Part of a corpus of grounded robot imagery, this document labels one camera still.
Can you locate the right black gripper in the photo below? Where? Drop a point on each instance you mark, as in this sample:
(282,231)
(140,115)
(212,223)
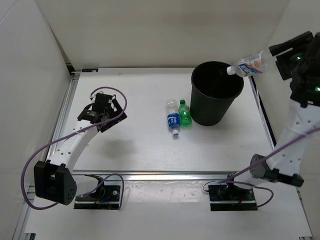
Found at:
(301,39)

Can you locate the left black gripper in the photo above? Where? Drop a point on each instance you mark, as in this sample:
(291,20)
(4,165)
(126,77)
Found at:
(105,127)

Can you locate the white orange label bottle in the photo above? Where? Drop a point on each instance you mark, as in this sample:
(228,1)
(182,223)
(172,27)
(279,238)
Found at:
(254,64)

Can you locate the blue label water bottle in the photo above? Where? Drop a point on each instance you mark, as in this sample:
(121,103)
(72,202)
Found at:
(173,117)

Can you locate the clear unlabelled plastic bottle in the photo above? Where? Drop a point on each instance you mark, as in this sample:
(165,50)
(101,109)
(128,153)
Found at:
(217,86)

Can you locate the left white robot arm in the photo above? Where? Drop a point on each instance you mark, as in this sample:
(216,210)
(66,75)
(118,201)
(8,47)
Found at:
(53,178)

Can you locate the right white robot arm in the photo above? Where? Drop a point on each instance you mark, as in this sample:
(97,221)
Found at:
(283,164)

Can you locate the black plastic waste bin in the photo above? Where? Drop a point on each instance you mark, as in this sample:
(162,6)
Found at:
(209,111)

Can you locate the green soda bottle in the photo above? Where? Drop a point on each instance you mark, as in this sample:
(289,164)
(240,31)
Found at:
(184,114)

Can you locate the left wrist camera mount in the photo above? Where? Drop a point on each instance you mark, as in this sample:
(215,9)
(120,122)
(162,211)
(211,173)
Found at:
(92,97)

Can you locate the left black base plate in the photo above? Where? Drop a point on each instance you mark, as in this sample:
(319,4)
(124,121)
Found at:
(107,197)

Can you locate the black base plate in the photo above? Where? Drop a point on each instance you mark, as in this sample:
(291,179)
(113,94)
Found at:
(107,197)
(228,197)

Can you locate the aluminium front rail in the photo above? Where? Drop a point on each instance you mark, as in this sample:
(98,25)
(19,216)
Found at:
(159,175)

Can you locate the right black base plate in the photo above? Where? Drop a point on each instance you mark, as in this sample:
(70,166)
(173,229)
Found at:
(228,197)

